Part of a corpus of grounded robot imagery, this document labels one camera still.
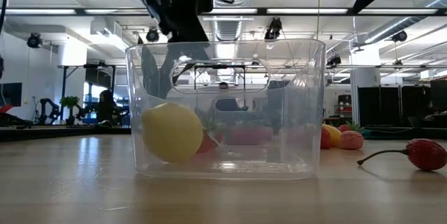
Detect yellow toy lemon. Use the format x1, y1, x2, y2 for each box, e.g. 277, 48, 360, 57
140, 102, 205, 164

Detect yellow toy banana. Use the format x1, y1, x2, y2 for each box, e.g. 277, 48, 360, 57
321, 123, 343, 148

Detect pink toy peach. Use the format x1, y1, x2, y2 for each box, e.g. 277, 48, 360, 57
337, 130, 365, 151

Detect red long-stemmed toy fruit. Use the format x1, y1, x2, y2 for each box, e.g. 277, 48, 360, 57
356, 138, 447, 172

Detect clear plastic tupperware container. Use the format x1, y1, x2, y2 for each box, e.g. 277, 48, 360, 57
124, 38, 327, 180

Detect potted snake plant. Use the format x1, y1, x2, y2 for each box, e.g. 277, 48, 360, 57
137, 34, 196, 100

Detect person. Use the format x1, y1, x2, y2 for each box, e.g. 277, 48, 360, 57
214, 81, 246, 112
94, 89, 122, 126

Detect black partition panels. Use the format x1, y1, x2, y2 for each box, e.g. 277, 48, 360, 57
358, 80, 447, 128

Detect background green potted plant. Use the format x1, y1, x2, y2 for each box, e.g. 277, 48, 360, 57
59, 95, 80, 126

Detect green folded cloth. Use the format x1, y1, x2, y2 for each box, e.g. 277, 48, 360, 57
360, 128, 447, 140

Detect black ceiling camera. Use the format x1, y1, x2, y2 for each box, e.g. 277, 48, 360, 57
264, 17, 283, 41
145, 27, 161, 43
391, 30, 409, 43
326, 55, 342, 68
27, 32, 43, 49

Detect silver ventilation duct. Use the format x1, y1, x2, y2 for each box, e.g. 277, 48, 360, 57
205, 0, 255, 43

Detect black overhead light rail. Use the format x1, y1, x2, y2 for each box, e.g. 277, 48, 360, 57
0, 6, 447, 17

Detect background black rig frame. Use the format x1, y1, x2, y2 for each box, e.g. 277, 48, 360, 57
57, 63, 117, 124

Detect dark wall monitor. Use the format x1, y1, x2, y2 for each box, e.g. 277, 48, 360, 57
0, 82, 23, 108

